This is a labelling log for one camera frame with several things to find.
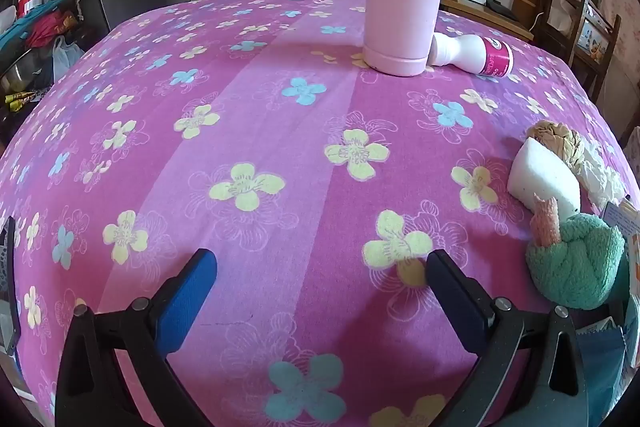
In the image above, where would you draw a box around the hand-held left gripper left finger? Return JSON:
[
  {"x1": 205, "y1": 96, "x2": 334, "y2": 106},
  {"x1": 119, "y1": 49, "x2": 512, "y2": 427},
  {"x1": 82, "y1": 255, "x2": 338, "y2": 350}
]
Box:
[{"x1": 54, "y1": 248, "x2": 218, "y2": 427}]

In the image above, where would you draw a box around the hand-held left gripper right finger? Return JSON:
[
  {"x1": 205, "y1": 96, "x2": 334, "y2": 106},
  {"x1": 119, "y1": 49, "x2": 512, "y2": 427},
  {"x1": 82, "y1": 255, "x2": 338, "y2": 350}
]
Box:
[{"x1": 426, "y1": 249, "x2": 590, "y2": 427}]

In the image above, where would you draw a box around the white sponge block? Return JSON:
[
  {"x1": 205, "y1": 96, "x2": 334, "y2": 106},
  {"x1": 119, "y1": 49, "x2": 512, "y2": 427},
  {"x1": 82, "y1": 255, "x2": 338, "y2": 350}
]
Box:
[{"x1": 507, "y1": 138, "x2": 582, "y2": 220}]

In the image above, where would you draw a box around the blue foil packet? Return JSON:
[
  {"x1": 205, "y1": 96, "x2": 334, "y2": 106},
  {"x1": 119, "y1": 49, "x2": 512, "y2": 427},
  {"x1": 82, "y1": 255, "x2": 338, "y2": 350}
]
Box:
[{"x1": 574, "y1": 316, "x2": 628, "y2": 427}]

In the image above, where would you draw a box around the pink fuzzy stick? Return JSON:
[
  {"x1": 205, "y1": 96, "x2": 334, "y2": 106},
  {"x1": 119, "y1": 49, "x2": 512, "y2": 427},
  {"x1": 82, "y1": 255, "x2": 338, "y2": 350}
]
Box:
[{"x1": 530, "y1": 193, "x2": 560, "y2": 249}]

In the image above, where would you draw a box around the green knitted towel ball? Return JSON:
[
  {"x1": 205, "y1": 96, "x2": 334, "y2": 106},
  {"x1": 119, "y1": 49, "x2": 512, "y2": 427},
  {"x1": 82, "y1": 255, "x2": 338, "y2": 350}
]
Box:
[{"x1": 525, "y1": 213, "x2": 628, "y2": 310}]

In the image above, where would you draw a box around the white leaflet orange print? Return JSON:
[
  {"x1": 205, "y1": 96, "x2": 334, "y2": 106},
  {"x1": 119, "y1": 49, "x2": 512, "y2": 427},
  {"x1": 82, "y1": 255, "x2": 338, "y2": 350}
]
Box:
[{"x1": 602, "y1": 199, "x2": 640, "y2": 268}]

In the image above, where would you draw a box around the white crumpled tissue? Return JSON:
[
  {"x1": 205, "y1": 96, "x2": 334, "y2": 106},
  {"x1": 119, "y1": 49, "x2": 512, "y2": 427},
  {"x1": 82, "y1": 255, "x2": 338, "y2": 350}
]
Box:
[{"x1": 575, "y1": 142, "x2": 628, "y2": 212}]

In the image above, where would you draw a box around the pink floral blanket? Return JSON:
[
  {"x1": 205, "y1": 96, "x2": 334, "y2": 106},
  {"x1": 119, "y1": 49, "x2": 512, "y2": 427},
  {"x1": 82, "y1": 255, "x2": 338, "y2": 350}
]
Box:
[{"x1": 0, "y1": 0, "x2": 636, "y2": 427}]

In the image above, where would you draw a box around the small white bottle pink label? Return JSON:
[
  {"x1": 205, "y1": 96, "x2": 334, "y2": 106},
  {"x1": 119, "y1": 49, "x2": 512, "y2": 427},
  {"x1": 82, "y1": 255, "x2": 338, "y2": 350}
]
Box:
[{"x1": 424, "y1": 32, "x2": 516, "y2": 78}]

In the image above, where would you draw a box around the white plastic bag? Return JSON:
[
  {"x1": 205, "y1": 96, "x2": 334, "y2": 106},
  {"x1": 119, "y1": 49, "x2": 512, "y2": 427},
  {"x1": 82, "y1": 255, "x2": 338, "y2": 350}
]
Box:
[{"x1": 52, "y1": 37, "x2": 86, "y2": 82}]

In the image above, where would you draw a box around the metal bowl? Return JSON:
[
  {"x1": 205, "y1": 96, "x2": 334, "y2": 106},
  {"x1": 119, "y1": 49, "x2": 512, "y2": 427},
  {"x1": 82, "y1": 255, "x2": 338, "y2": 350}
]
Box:
[{"x1": 0, "y1": 49, "x2": 56, "y2": 95}]

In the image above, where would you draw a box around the small black box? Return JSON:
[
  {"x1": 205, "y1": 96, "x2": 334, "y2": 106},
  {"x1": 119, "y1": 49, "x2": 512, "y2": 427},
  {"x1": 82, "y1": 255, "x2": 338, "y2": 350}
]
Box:
[{"x1": 487, "y1": 0, "x2": 521, "y2": 20}]

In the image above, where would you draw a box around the dark wooden chair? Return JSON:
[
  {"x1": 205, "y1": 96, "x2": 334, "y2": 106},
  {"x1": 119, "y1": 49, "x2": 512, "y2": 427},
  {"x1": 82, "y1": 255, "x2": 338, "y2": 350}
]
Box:
[{"x1": 537, "y1": 0, "x2": 623, "y2": 102}]

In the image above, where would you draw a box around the teal bag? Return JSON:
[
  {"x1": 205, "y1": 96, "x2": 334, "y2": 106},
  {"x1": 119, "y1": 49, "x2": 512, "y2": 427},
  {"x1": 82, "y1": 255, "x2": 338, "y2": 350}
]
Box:
[{"x1": 0, "y1": 0, "x2": 76, "y2": 58}]

